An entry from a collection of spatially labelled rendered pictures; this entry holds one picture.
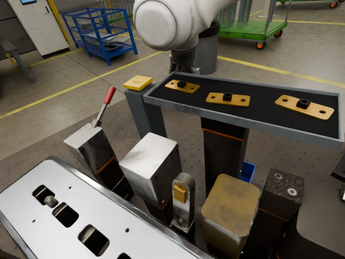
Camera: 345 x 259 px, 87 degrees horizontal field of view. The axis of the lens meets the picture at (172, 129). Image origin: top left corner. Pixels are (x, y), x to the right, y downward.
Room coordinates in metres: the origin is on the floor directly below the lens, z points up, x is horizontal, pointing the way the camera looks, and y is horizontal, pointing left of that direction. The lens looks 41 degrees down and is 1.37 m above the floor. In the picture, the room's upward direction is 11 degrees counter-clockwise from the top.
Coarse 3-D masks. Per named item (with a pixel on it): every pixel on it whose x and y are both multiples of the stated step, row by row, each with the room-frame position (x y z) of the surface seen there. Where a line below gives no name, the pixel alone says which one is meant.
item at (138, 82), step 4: (136, 76) 0.52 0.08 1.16; (140, 76) 0.51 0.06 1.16; (132, 80) 0.49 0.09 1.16; (136, 80) 0.49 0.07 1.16; (140, 80) 0.48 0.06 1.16; (144, 80) 0.48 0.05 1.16; (148, 80) 0.47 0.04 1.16; (152, 80) 0.49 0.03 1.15; (124, 84) 0.48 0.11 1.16; (128, 84) 0.47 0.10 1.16; (132, 84) 0.47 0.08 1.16; (136, 84) 0.46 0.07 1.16; (140, 84) 0.46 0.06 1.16; (144, 84) 0.46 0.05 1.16; (132, 88) 0.46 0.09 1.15; (136, 88) 0.45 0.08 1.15; (140, 88) 0.44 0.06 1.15
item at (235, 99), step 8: (208, 96) 0.33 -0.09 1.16; (216, 96) 0.32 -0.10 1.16; (224, 96) 0.31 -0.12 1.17; (232, 96) 0.31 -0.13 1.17; (240, 96) 0.31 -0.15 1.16; (248, 96) 0.30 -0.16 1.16; (224, 104) 0.29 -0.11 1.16; (232, 104) 0.29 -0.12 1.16; (240, 104) 0.28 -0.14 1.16; (248, 104) 0.28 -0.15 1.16
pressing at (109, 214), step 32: (0, 192) 0.32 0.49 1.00; (32, 192) 0.29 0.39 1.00; (64, 192) 0.27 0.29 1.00; (96, 192) 0.26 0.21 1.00; (32, 224) 0.21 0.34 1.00; (96, 224) 0.18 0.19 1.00; (128, 224) 0.17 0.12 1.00; (160, 224) 0.15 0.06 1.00; (32, 256) 0.14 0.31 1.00; (64, 256) 0.13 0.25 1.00; (96, 256) 0.12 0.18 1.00; (128, 256) 0.11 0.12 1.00; (160, 256) 0.10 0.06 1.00; (192, 256) 0.09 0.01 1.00
